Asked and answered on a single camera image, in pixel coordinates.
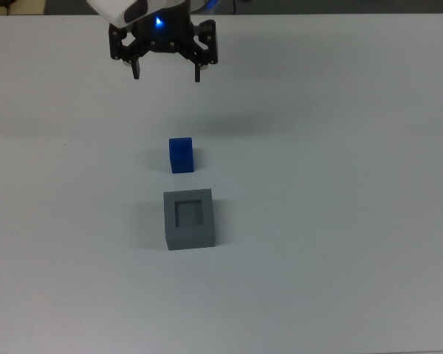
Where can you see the blue block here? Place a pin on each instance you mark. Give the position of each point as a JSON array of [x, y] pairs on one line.
[[182, 156]]

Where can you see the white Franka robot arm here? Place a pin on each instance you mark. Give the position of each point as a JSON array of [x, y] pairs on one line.
[[110, 9]]

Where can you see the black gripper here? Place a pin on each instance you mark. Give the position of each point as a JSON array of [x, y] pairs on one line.
[[166, 35]]

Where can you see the grey hollow cuboid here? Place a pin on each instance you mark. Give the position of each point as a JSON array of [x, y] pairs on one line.
[[192, 236]]

